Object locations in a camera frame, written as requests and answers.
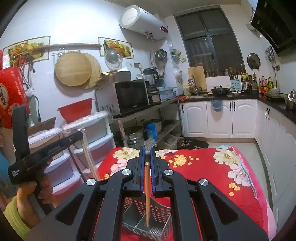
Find wooden chopstick pair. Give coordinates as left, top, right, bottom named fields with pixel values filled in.
left=144, top=162, right=150, bottom=227

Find white kitchen cabinets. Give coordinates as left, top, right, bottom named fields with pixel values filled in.
left=179, top=97, right=295, bottom=232

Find dark kitchen window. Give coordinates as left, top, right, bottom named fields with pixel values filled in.
left=175, top=7, right=244, bottom=77

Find person's left hand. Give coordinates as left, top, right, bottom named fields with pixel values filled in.
left=17, top=159, right=56, bottom=229

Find green perforated utensil holder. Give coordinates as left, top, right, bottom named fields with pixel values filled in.
left=122, top=194, right=173, bottom=240

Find red floral tablecloth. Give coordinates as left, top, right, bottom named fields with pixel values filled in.
left=93, top=147, right=275, bottom=240

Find blue detergent bottle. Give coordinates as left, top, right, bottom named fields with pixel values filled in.
left=145, top=121, right=158, bottom=141

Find red gift bag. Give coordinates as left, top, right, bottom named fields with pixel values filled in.
left=0, top=51, right=30, bottom=129

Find red plastic basin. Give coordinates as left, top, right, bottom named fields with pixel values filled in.
left=57, top=98, right=93, bottom=123

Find white plastic drawer unit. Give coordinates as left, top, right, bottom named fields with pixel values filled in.
left=61, top=110, right=115, bottom=179

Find metal shelf rack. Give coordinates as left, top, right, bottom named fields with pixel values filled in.
left=111, top=97, right=182, bottom=147

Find black wok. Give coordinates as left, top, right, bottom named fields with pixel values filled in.
left=211, top=85, right=232, bottom=97

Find wooden cutting board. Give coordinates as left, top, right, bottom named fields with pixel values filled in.
left=188, top=66, right=207, bottom=91

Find electric kettle blender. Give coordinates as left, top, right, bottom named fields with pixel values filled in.
left=143, top=68, right=159, bottom=86

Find glass pot lid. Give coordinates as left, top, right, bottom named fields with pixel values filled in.
left=104, top=48, right=123, bottom=70

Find steel pot on counter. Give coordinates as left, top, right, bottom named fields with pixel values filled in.
left=284, top=90, right=296, bottom=110

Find hanging dark pot lid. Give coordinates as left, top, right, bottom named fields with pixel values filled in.
left=247, top=53, right=261, bottom=70

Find white water heater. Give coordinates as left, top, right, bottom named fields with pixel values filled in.
left=119, top=5, right=168, bottom=40

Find black range hood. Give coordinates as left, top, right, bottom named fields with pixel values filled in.
left=251, top=0, right=295, bottom=56

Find fruit wall picture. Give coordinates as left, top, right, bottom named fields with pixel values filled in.
left=3, top=36, right=51, bottom=67

